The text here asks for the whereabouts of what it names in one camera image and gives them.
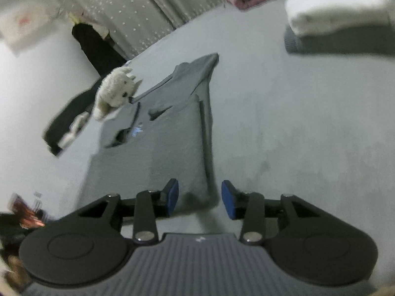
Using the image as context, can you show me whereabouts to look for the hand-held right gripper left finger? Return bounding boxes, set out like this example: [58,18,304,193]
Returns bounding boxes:
[79,178,179,242]

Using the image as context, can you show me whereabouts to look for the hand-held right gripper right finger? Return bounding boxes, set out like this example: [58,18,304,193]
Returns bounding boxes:
[221,180,320,242]

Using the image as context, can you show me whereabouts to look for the grey shirt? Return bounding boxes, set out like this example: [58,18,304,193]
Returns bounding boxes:
[76,53,220,215]

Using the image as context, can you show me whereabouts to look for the grey bed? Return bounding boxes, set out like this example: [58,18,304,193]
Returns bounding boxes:
[46,0,395,253]

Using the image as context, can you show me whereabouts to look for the cream cloth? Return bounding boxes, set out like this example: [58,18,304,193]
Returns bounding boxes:
[57,112,90,148]

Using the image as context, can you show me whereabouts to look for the white plush dog toy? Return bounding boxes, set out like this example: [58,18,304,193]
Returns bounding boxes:
[93,66,143,121]

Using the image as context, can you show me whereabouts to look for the red brown object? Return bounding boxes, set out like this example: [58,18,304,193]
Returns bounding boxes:
[8,191,47,230]

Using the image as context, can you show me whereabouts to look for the black hanging garment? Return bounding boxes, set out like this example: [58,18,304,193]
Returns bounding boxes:
[72,23,128,77]

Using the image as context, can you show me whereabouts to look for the beige hanging garment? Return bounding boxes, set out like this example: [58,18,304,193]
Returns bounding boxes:
[69,11,112,40]

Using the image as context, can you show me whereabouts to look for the folded dark grey garment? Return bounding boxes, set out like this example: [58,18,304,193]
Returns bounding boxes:
[283,21,395,56]

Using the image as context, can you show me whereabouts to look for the grey star-print curtain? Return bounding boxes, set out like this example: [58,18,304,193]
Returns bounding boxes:
[43,0,226,60]

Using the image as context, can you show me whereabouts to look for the folded white garment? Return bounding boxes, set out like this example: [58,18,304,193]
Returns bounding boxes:
[284,0,394,36]

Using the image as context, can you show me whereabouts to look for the white wall poster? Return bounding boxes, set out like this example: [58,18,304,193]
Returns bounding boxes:
[0,1,51,51]

